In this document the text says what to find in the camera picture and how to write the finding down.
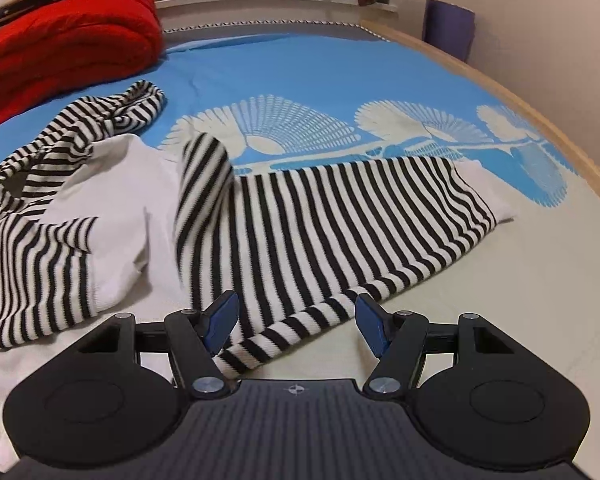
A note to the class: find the black white striped shirt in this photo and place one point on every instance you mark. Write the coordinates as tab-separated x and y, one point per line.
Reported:
300	240

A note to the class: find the blue white printed bed sheet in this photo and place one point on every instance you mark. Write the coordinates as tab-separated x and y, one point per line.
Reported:
305	70

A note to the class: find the red knit blanket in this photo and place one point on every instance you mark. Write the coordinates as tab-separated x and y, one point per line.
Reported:
65	45

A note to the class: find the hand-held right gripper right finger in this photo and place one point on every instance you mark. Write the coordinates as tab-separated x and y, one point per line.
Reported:
373	327

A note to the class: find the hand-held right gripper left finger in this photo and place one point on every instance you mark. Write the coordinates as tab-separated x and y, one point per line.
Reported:
222	322

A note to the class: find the purple mat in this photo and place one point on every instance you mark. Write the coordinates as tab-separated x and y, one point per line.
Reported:
447	30

